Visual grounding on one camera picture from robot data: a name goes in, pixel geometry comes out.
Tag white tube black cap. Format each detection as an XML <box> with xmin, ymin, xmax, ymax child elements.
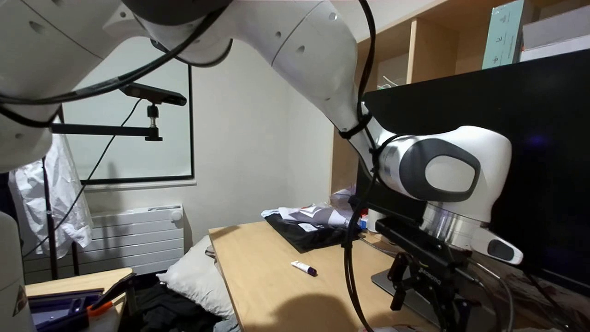
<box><xmin>291</xmin><ymin>261</ymin><xmax>317</xmax><ymax>277</ymax></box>

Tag white paper sheets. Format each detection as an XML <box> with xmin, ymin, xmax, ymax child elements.
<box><xmin>260</xmin><ymin>205</ymin><xmax>352</xmax><ymax>227</ymax></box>

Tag white hanging cloth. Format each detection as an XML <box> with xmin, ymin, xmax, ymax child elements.
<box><xmin>9</xmin><ymin>135</ymin><xmax>92</xmax><ymax>259</ymax></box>

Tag wooden shelf unit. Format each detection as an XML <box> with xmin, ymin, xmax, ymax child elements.
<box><xmin>330</xmin><ymin>0</ymin><xmax>590</xmax><ymax>200</ymax></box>

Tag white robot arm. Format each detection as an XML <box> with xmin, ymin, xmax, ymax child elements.
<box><xmin>0</xmin><ymin>0</ymin><xmax>523</xmax><ymax>266</ymax></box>

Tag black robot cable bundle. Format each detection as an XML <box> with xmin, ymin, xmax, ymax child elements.
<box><xmin>0</xmin><ymin>0</ymin><xmax>394</xmax><ymax>332</ymax></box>

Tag white pillow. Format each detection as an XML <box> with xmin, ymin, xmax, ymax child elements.
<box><xmin>156</xmin><ymin>237</ymin><xmax>234</xmax><ymax>318</ymax></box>

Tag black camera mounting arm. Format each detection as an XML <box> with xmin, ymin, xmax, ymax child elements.
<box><xmin>27</xmin><ymin>100</ymin><xmax>160</xmax><ymax>281</ymax></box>

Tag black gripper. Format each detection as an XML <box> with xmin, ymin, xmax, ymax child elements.
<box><xmin>374</xmin><ymin>216</ymin><xmax>494</xmax><ymax>332</ymax></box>

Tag white radiator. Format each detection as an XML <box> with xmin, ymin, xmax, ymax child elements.
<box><xmin>79</xmin><ymin>205</ymin><xmax>184</xmax><ymax>275</ymax></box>

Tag wooden side box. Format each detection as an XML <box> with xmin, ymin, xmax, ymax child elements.
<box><xmin>25</xmin><ymin>268</ymin><xmax>132</xmax><ymax>332</ymax></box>

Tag grey monitor stand base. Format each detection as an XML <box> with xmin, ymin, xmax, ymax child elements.
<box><xmin>368</xmin><ymin>268</ymin><xmax>486</xmax><ymax>332</ymax></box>

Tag teal book on shelf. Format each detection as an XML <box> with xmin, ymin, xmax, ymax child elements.
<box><xmin>481</xmin><ymin>0</ymin><xmax>525</xmax><ymax>69</ymax></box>

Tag blue tool tray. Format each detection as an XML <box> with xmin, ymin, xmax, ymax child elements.
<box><xmin>29</xmin><ymin>288</ymin><xmax>101</xmax><ymax>332</ymax></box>

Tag black computer monitor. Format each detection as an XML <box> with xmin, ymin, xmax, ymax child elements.
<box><xmin>365</xmin><ymin>50</ymin><xmax>590</xmax><ymax>297</ymax></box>

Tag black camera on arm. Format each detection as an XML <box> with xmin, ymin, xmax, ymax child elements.
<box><xmin>121</xmin><ymin>84</ymin><xmax>186</xmax><ymax>106</ymax></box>

